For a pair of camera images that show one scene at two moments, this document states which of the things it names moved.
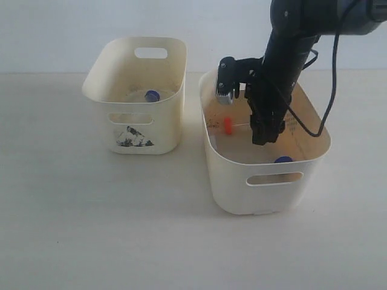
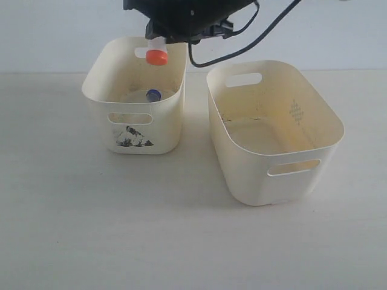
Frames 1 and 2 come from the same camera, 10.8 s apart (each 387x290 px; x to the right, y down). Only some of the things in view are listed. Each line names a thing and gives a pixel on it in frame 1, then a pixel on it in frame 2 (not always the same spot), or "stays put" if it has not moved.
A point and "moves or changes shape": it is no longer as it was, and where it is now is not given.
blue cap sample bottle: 152,96 stays put
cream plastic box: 278,177 moves or changes shape
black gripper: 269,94 to 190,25
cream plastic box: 140,82 stays put
